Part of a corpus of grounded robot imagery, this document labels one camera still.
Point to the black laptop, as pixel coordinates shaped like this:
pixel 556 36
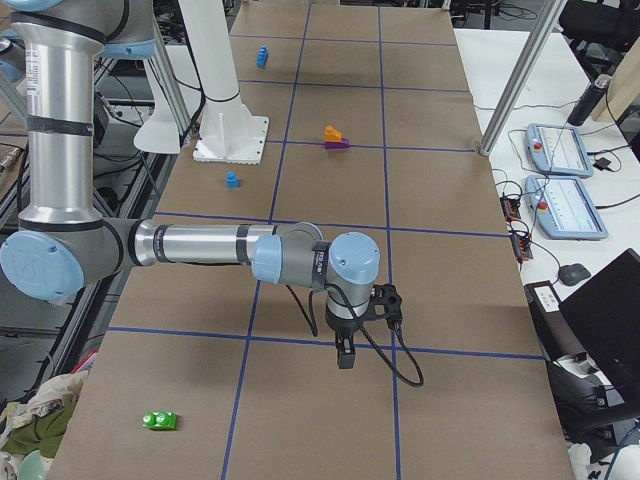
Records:
pixel 604 316

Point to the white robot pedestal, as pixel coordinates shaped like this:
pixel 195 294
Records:
pixel 228 131

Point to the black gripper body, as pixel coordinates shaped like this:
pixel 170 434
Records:
pixel 341 326

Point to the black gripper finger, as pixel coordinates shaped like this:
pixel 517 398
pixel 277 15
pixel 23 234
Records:
pixel 346 352

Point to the orange trapezoid block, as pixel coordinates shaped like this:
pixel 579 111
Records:
pixel 332 135

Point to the near teach pendant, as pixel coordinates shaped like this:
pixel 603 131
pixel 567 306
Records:
pixel 563 209

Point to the purple trapezoid block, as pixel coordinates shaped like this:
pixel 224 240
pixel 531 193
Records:
pixel 337 145

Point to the dark water bottle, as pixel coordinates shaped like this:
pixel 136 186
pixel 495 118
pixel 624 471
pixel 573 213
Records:
pixel 589 100

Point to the long blue block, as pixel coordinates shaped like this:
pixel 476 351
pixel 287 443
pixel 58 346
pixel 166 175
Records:
pixel 262 56

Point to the teach pendant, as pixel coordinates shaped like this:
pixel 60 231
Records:
pixel 557 150
pixel 563 209

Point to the small blue block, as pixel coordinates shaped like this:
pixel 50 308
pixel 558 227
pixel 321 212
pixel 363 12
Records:
pixel 232 180

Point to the aluminium frame post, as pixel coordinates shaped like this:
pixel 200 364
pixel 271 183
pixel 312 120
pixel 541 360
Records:
pixel 535 43

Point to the far teach pendant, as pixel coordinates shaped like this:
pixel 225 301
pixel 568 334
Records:
pixel 557 150

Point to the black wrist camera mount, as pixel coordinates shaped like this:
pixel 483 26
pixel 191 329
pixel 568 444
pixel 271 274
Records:
pixel 384 304

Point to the black computer mouse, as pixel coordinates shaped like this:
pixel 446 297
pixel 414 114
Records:
pixel 573 274

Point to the green block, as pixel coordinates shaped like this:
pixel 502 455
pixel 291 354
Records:
pixel 159 420

